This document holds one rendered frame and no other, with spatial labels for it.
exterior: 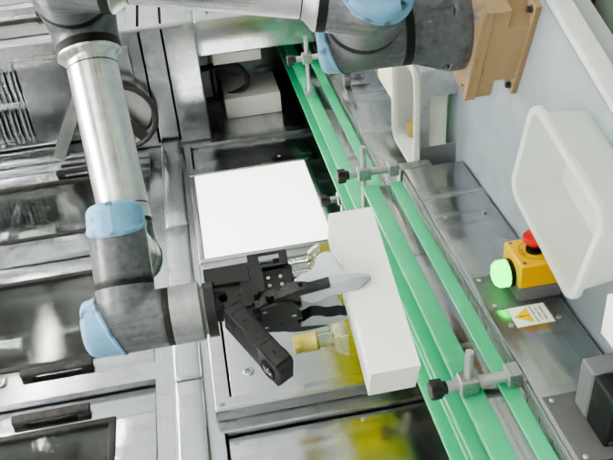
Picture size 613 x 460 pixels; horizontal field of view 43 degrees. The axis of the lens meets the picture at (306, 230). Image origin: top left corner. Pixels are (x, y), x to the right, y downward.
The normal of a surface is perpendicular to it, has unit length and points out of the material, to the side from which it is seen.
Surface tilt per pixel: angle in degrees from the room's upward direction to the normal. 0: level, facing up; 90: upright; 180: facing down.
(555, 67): 0
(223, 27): 90
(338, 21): 77
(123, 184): 110
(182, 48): 90
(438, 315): 90
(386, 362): 90
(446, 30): 71
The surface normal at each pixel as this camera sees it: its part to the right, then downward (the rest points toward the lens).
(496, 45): 0.19, 0.80
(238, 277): 0.00, -0.58
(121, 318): 0.07, -0.15
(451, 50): -0.14, 0.73
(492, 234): -0.07, -0.82
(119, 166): 0.40, -0.22
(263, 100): 0.18, 0.55
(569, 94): -0.98, 0.16
